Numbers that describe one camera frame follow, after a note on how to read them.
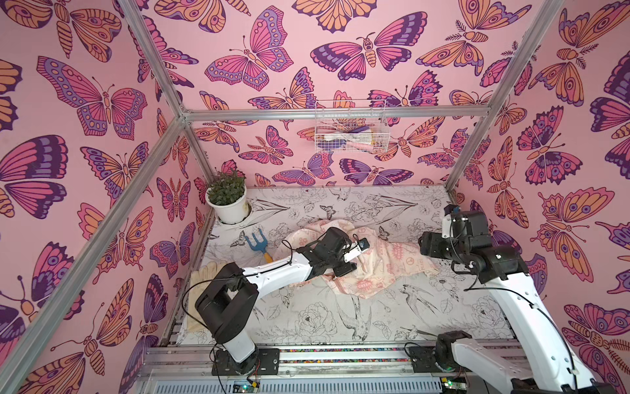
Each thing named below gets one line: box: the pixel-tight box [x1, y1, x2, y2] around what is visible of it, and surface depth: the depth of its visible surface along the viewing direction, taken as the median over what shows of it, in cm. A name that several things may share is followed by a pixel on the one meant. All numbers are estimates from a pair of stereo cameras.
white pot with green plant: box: [205, 173, 249, 225], surface depth 99 cm
